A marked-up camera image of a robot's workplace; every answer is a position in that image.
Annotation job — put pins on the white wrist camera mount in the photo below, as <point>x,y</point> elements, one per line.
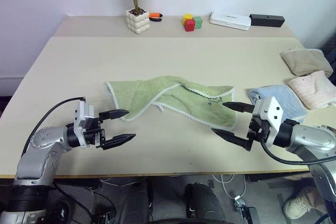
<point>84,113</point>
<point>273,111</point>

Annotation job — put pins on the red wooden block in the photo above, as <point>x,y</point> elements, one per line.
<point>189,26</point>

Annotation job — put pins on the orange and black pliers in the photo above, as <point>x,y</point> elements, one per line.
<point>155,15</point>

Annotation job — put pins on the black rectangular box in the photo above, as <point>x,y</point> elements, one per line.
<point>267,20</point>

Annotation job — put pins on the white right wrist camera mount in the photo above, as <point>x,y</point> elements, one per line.
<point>273,111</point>

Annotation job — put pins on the beige shoe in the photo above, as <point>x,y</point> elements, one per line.
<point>299,205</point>

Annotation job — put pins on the green wooden block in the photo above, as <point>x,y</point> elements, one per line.
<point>198,23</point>

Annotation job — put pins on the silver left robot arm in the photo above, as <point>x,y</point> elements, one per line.
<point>39,140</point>

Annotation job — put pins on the white bubbly plant pot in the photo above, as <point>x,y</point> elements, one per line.
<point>137,22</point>

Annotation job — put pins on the blue folded towel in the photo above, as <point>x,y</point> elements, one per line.
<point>288,98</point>

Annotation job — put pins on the dark rounded shape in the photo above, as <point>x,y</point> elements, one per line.
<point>202,203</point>
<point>136,200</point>

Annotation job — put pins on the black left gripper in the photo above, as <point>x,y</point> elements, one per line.
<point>92,132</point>

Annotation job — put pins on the pink folded towel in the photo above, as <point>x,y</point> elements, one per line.
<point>312,90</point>

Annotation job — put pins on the green towel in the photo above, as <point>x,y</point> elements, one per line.
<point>183,95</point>

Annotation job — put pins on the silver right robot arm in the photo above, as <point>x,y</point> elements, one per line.
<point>312,137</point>

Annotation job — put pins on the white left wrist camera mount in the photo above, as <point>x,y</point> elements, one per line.
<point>84,113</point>

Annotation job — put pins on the black floor bracket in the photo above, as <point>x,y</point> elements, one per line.
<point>249,214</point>

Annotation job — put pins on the white flat box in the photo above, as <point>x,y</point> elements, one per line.
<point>229,20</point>

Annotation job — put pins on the metal clamp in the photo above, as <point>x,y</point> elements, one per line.
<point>239,202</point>

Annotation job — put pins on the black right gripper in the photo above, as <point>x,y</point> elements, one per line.
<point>258,129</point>

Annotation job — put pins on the beige folded towel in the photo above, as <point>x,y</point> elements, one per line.
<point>304,61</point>

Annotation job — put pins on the yellow wooden block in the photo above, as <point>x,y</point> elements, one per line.
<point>187,16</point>

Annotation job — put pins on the black table frame bar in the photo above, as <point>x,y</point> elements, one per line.
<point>278,177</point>

